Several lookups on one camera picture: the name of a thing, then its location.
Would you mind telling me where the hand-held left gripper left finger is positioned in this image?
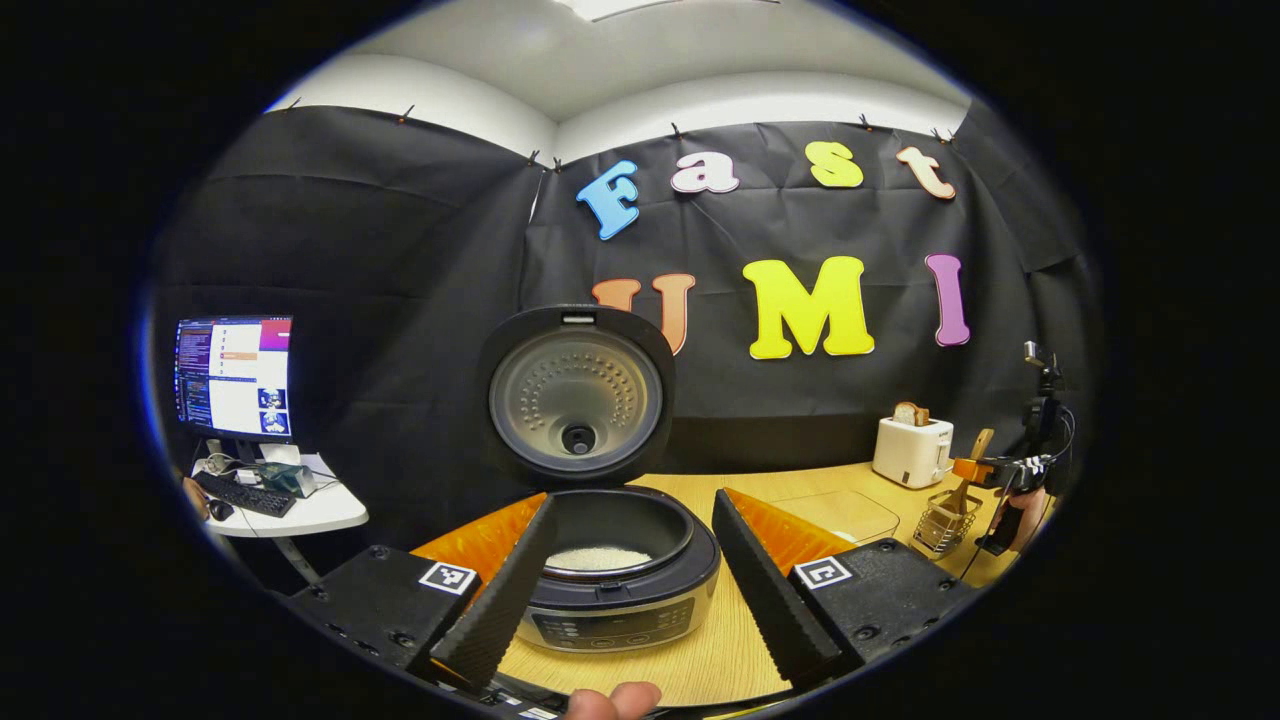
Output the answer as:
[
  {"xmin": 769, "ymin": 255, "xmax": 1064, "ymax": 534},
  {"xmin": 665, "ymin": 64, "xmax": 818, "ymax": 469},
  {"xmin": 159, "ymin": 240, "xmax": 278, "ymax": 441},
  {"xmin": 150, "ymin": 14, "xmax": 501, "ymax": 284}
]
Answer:
[{"xmin": 285, "ymin": 492, "xmax": 561, "ymax": 693}]

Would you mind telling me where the black backdrop cloth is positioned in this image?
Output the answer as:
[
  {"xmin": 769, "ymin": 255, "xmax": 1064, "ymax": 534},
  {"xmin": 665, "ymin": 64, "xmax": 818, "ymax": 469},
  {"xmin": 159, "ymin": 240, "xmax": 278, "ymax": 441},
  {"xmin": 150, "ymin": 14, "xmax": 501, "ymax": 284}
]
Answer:
[{"xmin": 150, "ymin": 100, "xmax": 1101, "ymax": 591}]

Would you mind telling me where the clear plastic rice container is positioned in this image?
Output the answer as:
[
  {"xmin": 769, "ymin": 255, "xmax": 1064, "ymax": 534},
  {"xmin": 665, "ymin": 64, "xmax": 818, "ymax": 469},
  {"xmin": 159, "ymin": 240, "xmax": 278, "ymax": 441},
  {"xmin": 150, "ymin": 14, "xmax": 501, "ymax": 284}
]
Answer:
[{"xmin": 770, "ymin": 488, "xmax": 901, "ymax": 546}]

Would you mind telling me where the ceiling light panel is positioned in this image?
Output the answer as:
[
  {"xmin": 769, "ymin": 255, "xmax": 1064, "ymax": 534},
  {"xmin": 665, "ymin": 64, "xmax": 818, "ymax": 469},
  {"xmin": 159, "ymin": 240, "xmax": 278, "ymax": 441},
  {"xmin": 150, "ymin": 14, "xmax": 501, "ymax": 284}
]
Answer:
[{"xmin": 555, "ymin": 0, "xmax": 781, "ymax": 23}]

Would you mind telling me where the white side table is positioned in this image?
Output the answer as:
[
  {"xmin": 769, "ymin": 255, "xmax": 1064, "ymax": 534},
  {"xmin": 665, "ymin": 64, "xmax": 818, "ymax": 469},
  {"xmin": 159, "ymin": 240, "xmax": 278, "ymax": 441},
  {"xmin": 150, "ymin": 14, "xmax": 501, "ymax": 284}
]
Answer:
[{"xmin": 195, "ymin": 455, "xmax": 369, "ymax": 586}]

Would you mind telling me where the wooden spoon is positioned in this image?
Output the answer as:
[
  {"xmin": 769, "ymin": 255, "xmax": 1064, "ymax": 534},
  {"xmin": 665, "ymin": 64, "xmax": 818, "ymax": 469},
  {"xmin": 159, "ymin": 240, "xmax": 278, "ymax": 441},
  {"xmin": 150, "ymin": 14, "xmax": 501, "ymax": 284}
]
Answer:
[{"xmin": 945, "ymin": 428, "xmax": 996, "ymax": 516}]

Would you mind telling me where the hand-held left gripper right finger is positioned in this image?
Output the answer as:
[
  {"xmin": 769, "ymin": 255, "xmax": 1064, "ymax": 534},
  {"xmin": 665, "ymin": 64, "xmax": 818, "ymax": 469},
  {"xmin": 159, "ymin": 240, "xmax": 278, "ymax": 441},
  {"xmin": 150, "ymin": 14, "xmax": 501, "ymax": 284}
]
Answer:
[{"xmin": 712, "ymin": 488, "xmax": 986, "ymax": 691}]

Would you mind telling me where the white rice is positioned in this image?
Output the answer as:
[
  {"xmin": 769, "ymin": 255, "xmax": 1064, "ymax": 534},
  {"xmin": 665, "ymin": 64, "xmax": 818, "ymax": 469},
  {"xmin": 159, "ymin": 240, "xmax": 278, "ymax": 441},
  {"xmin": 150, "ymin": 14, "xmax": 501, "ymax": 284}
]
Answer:
[{"xmin": 545, "ymin": 545, "xmax": 653, "ymax": 573}]

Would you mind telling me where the black silver rice cooker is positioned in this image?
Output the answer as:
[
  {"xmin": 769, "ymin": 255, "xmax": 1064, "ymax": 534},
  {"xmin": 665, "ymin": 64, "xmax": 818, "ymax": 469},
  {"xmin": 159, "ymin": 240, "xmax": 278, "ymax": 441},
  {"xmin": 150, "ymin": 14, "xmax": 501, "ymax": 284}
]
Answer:
[{"xmin": 478, "ymin": 305, "xmax": 723, "ymax": 655}]

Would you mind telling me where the computer monitor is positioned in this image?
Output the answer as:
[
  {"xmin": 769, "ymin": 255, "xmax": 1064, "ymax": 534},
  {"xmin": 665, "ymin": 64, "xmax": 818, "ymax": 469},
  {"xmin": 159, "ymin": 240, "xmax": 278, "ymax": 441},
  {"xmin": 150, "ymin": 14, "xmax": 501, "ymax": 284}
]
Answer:
[{"xmin": 175, "ymin": 316, "xmax": 294, "ymax": 443}]

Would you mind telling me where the white toaster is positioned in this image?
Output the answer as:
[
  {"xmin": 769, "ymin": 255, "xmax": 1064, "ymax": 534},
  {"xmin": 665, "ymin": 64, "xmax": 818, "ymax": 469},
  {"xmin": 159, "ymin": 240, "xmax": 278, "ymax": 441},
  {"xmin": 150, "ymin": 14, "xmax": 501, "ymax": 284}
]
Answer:
[{"xmin": 872, "ymin": 415, "xmax": 955, "ymax": 490}]

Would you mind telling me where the black keyboard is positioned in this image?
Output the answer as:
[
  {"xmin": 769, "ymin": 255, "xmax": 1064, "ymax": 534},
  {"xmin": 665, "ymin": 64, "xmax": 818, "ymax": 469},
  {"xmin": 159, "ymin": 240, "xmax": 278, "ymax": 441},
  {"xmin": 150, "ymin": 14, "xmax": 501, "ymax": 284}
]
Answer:
[{"xmin": 195, "ymin": 472, "xmax": 298, "ymax": 518}]

